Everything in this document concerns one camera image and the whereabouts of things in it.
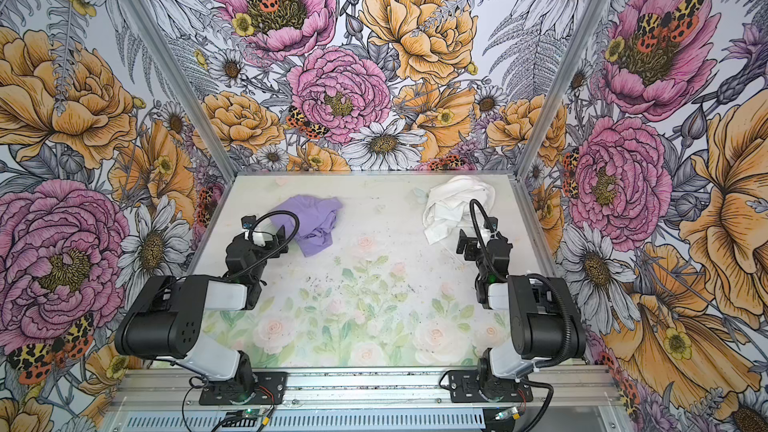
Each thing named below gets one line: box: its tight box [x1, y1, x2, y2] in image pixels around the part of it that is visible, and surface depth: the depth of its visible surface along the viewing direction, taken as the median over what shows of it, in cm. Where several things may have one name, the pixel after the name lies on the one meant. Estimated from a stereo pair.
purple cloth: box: [270, 195, 343, 257], surface depth 104 cm
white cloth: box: [422, 176, 496, 245], surface depth 106 cm
